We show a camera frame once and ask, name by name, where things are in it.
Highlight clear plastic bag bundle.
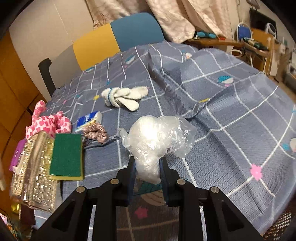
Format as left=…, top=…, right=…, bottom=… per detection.
left=118, top=115, right=197, bottom=184

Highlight leopard print scrunchie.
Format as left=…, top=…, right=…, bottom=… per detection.
left=83, top=123, right=109, bottom=144

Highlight yellow green scrub sponge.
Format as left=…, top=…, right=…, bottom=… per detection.
left=49, top=133, right=83, bottom=181

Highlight blue tissue packet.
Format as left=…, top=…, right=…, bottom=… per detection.
left=75, top=111, right=102, bottom=133

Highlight white socks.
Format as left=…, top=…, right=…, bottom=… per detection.
left=101, top=86, right=149, bottom=111

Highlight grey checked bed sheet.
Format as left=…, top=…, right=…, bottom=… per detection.
left=44, top=42, right=295, bottom=234

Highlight pink white plush toy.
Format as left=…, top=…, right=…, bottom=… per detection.
left=25, top=100, right=72, bottom=140

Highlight gold ornate tissue box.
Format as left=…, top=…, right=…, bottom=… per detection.
left=10, top=131, right=61, bottom=212

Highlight purple cardboard box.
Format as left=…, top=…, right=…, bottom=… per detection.
left=9, top=139, right=27, bottom=172

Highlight wicker chair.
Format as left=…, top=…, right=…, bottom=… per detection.
left=263, top=209, right=295, bottom=241

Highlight grey yellow blue headboard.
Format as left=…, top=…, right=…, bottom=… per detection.
left=49, top=13, right=165, bottom=88

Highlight pink patterned curtain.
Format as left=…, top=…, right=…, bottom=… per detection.
left=86, top=0, right=232, bottom=43

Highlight wooden desk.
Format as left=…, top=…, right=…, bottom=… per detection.
left=185, top=28, right=279, bottom=76

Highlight blue folding chair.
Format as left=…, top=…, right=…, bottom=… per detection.
left=236, top=22, right=252, bottom=42

